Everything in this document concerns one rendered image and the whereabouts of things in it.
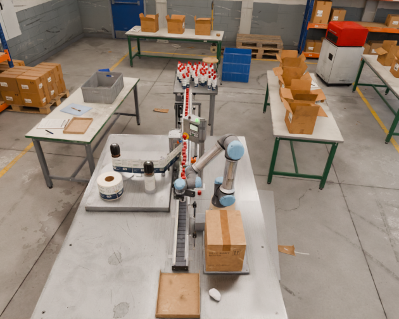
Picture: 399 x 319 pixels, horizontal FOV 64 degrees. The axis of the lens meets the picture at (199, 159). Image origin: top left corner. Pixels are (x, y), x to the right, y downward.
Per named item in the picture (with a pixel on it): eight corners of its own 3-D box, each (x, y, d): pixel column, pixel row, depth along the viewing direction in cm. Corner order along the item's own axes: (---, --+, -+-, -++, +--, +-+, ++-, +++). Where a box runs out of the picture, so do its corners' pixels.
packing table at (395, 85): (349, 90, 686) (360, 54, 641) (387, 93, 678) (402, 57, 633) (383, 145, 508) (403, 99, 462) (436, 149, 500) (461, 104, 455)
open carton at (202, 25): (192, 35, 721) (192, 18, 700) (195, 30, 761) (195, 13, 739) (213, 37, 719) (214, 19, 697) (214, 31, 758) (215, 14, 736)
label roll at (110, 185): (128, 193, 266) (126, 180, 258) (106, 204, 255) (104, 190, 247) (116, 181, 279) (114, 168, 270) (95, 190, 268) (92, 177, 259)
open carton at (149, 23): (137, 32, 733) (136, 14, 712) (144, 27, 771) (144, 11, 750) (154, 33, 727) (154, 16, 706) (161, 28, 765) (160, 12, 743)
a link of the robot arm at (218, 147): (227, 125, 231) (180, 168, 243) (232, 131, 222) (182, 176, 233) (237, 134, 237) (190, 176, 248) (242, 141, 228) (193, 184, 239)
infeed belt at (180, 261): (182, 139, 346) (182, 136, 344) (189, 139, 346) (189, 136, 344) (173, 269, 212) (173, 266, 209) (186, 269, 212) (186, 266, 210)
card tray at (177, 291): (159, 273, 210) (159, 269, 208) (199, 273, 211) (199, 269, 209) (155, 318, 186) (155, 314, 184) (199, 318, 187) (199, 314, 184)
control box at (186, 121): (189, 133, 270) (189, 113, 259) (206, 140, 262) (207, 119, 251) (182, 138, 263) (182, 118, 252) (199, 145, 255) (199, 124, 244)
